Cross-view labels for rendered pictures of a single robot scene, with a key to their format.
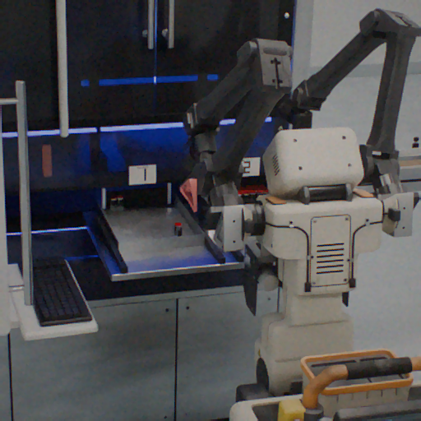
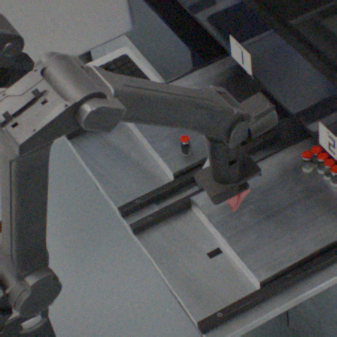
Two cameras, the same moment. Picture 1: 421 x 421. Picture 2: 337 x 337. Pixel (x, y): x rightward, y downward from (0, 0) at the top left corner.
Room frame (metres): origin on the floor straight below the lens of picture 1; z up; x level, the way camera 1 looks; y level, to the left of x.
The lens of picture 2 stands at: (2.82, -1.33, 2.34)
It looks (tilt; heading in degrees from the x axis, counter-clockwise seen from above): 46 degrees down; 87
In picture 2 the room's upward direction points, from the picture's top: 11 degrees counter-clockwise
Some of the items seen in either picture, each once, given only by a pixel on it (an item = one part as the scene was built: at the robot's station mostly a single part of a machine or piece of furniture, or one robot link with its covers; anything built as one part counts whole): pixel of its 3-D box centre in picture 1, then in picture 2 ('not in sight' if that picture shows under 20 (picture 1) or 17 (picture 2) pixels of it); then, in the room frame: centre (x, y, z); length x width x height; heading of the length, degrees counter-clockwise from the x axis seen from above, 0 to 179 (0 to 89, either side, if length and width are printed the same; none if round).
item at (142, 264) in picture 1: (208, 233); (223, 178); (3.02, 0.00, 0.87); 0.70 x 0.48 x 0.02; 107
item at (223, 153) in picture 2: (301, 119); (225, 138); (2.99, -0.26, 1.25); 0.07 x 0.06 x 0.07; 25
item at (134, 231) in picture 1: (149, 222); (211, 112); (3.04, 0.18, 0.90); 0.34 x 0.26 x 0.04; 17
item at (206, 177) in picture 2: not in sight; (226, 165); (2.99, -0.26, 1.19); 0.10 x 0.07 x 0.07; 17
